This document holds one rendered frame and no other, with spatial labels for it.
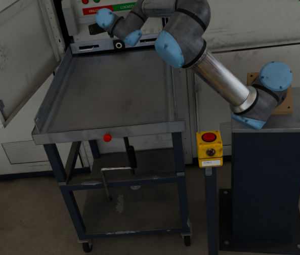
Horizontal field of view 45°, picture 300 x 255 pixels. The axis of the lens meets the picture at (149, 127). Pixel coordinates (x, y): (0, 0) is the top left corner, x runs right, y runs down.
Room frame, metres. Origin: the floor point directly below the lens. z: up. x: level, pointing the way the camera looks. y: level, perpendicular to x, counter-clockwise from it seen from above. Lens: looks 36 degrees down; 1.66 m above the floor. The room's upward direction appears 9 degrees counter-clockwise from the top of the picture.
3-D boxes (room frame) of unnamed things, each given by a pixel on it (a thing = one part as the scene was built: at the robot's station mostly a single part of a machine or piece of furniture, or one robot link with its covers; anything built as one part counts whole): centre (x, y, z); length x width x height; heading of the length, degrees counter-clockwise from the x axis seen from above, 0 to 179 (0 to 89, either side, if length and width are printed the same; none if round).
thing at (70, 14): (1.84, 0.31, 1.09); 0.08 x 0.05 x 0.17; 174
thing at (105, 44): (1.90, 0.09, 0.89); 0.54 x 0.05 x 0.06; 84
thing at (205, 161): (0.94, -0.19, 0.85); 0.08 x 0.08 x 0.10; 84
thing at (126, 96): (1.51, 0.13, 0.82); 0.68 x 0.62 x 0.06; 174
